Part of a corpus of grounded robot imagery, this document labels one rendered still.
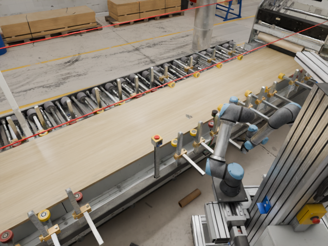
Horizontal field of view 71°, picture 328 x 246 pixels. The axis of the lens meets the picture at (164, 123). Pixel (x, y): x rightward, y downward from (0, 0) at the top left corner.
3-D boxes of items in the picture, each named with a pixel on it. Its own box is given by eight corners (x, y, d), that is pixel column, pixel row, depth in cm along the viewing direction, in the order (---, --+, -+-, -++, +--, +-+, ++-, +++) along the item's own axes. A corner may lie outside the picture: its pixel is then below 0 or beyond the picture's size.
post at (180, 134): (179, 166, 234) (183, 132, 203) (176, 168, 233) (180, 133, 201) (177, 164, 236) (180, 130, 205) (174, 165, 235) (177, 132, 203)
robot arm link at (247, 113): (260, 111, 155) (254, 107, 201) (243, 107, 158) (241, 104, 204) (255, 127, 157) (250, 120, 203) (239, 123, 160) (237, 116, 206)
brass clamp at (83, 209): (92, 211, 180) (91, 208, 177) (75, 221, 174) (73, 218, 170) (89, 205, 184) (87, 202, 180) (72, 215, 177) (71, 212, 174)
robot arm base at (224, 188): (242, 195, 167) (245, 188, 161) (222, 196, 167) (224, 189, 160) (236, 178, 179) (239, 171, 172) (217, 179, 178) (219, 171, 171)
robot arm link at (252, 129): (255, 131, 199) (247, 126, 204) (251, 140, 206) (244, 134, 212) (260, 128, 203) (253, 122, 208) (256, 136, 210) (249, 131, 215)
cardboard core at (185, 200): (201, 192, 278) (182, 205, 264) (200, 195, 283) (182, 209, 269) (196, 187, 283) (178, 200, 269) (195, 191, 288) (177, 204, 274)
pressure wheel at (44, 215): (41, 219, 176) (36, 212, 168) (52, 214, 179) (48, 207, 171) (43, 228, 170) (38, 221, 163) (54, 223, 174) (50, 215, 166)
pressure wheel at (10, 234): (3, 243, 162) (-5, 236, 154) (13, 234, 167) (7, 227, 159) (10, 250, 159) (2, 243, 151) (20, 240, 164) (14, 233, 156)
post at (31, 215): (55, 243, 176) (33, 213, 144) (51, 246, 174) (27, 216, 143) (54, 240, 178) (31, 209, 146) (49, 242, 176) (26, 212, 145)
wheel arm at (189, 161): (204, 175, 209) (205, 172, 207) (202, 177, 208) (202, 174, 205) (174, 147, 235) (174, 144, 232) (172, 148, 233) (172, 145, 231)
